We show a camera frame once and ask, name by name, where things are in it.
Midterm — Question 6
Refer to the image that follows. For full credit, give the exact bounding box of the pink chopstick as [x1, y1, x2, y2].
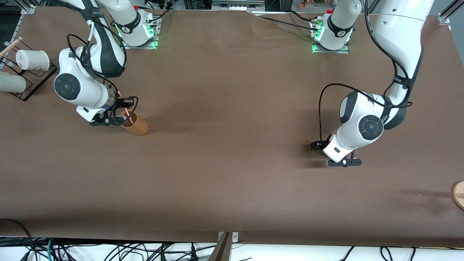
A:
[117, 91, 133, 123]

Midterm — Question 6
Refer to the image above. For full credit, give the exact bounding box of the brown wooden cup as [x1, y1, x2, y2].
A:
[120, 109, 149, 137]

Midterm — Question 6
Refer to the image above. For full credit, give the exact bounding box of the white paper cup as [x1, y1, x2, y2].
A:
[0, 71, 27, 93]
[15, 49, 50, 71]

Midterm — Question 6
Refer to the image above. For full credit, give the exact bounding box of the brown table cover mat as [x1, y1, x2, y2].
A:
[0, 7, 464, 248]

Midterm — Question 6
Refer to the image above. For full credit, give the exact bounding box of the light wooden stick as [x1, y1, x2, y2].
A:
[0, 36, 23, 59]

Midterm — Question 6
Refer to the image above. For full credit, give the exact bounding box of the round wooden disc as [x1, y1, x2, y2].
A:
[452, 180, 464, 211]

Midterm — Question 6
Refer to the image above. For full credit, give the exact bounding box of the dark wedge-shaped bar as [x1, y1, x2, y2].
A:
[208, 232, 232, 261]

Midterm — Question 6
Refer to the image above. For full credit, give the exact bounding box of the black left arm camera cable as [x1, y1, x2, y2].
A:
[318, 0, 424, 146]

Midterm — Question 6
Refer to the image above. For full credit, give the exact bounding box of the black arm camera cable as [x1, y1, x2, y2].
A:
[67, 22, 139, 117]
[318, 0, 424, 146]

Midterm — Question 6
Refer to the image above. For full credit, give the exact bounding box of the black wire cup rack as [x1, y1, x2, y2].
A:
[0, 46, 58, 102]

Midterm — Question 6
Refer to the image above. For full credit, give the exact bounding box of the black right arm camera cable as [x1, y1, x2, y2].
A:
[67, 22, 139, 117]

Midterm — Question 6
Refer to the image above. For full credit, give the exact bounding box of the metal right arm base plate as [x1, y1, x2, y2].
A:
[115, 14, 162, 50]

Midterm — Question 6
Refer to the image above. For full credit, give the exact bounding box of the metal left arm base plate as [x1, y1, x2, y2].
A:
[309, 19, 351, 55]

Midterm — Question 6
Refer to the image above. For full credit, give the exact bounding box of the aluminium frame profile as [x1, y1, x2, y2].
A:
[20, 0, 37, 16]
[436, 0, 464, 25]

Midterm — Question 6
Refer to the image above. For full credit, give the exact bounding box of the silver metal table bracket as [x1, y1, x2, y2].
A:
[217, 231, 239, 244]

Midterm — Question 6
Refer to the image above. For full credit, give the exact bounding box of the black power cable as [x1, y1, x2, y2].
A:
[254, 14, 316, 29]

